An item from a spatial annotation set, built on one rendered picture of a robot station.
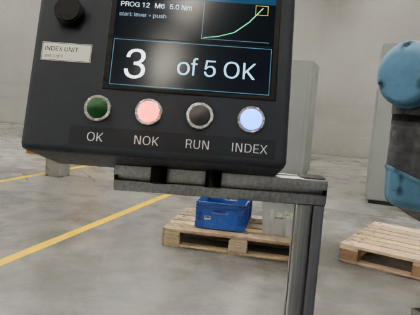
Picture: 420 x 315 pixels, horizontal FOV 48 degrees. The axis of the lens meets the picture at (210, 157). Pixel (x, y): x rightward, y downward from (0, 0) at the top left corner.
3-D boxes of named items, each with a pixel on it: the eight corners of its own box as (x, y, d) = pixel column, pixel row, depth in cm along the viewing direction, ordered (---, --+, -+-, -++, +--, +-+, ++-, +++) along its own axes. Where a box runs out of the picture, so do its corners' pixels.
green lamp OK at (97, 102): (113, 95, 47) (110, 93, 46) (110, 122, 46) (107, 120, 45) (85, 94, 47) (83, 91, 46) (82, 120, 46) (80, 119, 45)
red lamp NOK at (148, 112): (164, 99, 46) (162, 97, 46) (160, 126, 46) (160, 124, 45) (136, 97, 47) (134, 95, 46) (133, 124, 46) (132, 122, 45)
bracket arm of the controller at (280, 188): (320, 201, 55) (322, 175, 55) (325, 207, 52) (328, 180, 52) (119, 185, 56) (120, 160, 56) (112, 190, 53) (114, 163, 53)
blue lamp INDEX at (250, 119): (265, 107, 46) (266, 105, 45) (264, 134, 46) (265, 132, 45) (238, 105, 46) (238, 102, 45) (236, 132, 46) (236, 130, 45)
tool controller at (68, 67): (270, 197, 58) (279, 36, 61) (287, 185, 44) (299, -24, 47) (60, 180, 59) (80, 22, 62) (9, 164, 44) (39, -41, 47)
